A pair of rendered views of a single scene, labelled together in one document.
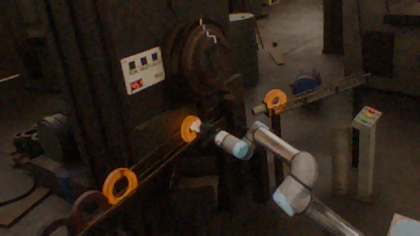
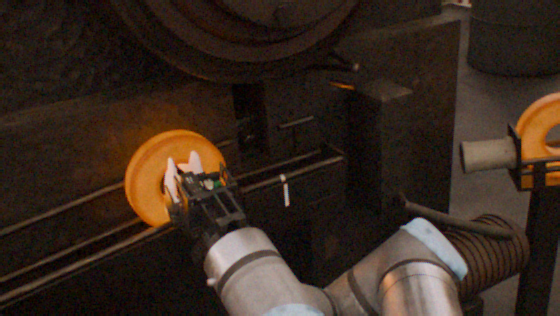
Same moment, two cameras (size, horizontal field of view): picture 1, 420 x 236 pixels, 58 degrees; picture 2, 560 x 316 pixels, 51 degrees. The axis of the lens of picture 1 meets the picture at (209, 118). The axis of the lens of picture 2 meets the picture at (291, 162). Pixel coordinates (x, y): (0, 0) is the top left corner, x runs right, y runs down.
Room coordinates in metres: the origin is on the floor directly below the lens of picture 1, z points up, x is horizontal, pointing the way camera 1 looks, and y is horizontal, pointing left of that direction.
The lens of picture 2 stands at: (1.35, -0.33, 1.16)
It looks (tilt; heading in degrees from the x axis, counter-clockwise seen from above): 27 degrees down; 20
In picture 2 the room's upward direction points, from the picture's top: 4 degrees counter-clockwise
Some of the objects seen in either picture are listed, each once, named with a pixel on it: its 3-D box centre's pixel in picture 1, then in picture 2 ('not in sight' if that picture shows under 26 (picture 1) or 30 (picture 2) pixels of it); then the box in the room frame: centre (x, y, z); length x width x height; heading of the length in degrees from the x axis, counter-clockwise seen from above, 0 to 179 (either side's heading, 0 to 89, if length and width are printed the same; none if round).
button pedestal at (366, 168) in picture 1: (366, 155); not in sight; (2.18, -1.00, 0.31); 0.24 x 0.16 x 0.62; 139
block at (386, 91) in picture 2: (231, 113); (380, 147); (2.34, -0.14, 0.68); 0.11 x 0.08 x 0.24; 49
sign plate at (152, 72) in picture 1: (144, 69); not in sight; (1.97, 0.31, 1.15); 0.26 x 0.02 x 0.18; 139
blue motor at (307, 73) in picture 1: (307, 83); not in sight; (4.12, -1.17, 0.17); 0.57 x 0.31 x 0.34; 159
